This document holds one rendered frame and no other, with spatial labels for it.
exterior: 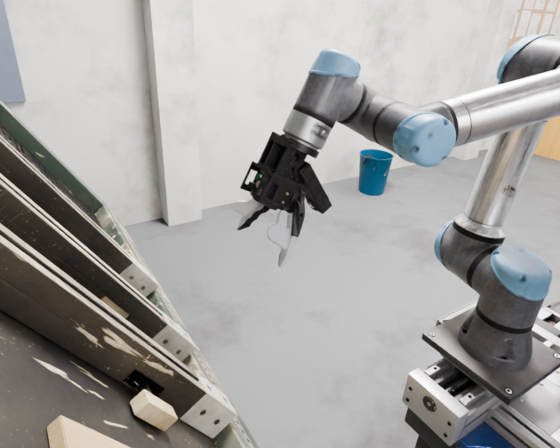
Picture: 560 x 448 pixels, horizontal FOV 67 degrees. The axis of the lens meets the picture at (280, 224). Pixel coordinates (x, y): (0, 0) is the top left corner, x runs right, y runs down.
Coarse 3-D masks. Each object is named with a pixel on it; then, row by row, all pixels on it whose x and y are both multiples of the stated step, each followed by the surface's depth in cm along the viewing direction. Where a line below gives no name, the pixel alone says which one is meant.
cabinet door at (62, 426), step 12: (60, 420) 45; (72, 420) 47; (48, 432) 45; (60, 432) 44; (72, 432) 45; (84, 432) 47; (96, 432) 49; (60, 444) 43; (72, 444) 44; (84, 444) 46; (96, 444) 47; (108, 444) 50; (120, 444) 52
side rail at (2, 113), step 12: (0, 108) 149; (0, 120) 150; (12, 120) 152; (12, 132) 154; (24, 132) 156; (24, 144) 157; (36, 144) 159; (36, 156) 161; (48, 156) 163; (48, 168) 165; (60, 168) 167; (72, 180) 172; (84, 192) 176; (96, 204) 181
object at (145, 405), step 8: (144, 392) 67; (136, 400) 67; (144, 400) 66; (152, 400) 67; (160, 400) 70; (136, 408) 66; (144, 408) 66; (152, 408) 67; (160, 408) 68; (168, 408) 71; (144, 416) 66; (152, 416) 67; (160, 416) 68; (168, 416) 69; (176, 416) 71; (152, 424) 68; (160, 424) 69; (168, 424) 70
